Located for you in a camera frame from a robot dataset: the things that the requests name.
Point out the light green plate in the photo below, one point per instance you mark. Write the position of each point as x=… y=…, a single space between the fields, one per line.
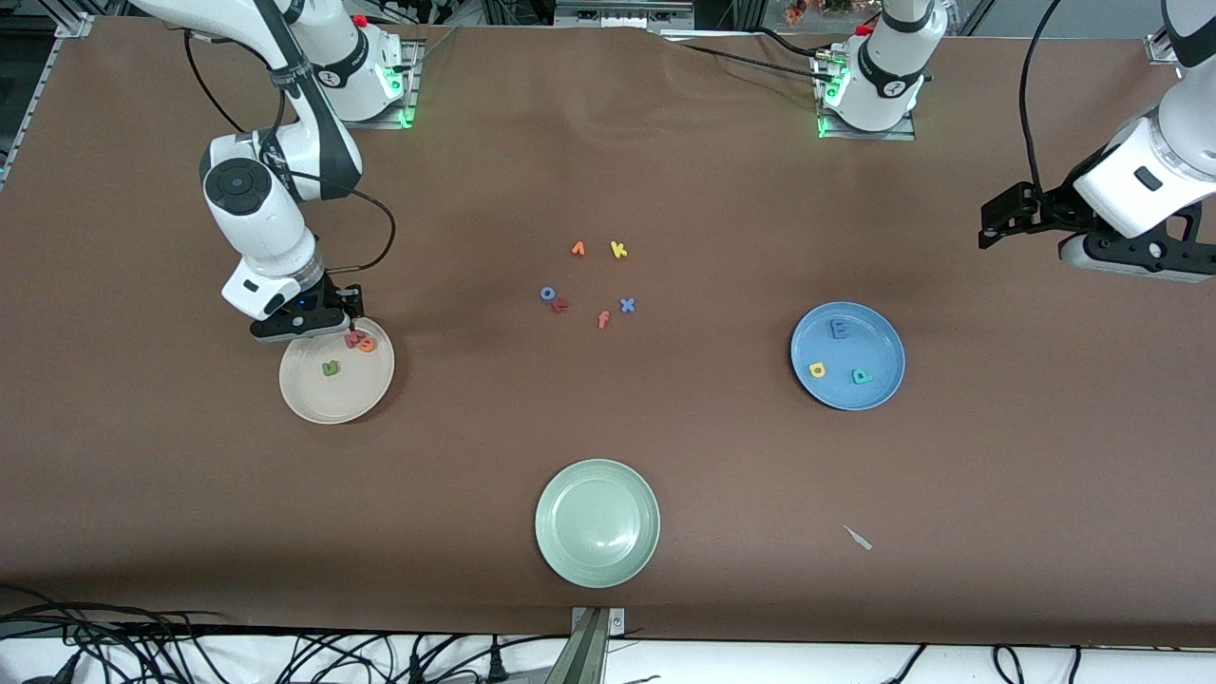
x=597 y=522

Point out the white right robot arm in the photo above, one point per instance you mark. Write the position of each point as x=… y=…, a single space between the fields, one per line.
x=332 y=57

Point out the brown table cover sheet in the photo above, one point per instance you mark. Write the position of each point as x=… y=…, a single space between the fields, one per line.
x=190 y=475

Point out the blue plate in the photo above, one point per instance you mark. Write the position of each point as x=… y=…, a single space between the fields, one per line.
x=874 y=332

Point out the beige brown plate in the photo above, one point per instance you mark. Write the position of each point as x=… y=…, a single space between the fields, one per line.
x=318 y=399

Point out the grey equipment box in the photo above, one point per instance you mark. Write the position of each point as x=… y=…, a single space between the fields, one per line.
x=622 y=11

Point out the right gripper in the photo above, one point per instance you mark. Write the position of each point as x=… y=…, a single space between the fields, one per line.
x=328 y=299

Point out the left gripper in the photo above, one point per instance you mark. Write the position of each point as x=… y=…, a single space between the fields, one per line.
x=1053 y=209

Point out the aluminium frame rail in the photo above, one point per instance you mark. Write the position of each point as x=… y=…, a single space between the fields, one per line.
x=28 y=104
x=1164 y=43

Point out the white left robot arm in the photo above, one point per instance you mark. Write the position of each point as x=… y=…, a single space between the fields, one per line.
x=883 y=76

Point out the white paper scrap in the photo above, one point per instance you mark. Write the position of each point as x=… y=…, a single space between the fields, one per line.
x=860 y=540

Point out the blue foam letter m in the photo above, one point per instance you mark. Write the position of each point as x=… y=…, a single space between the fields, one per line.
x=840 y=330

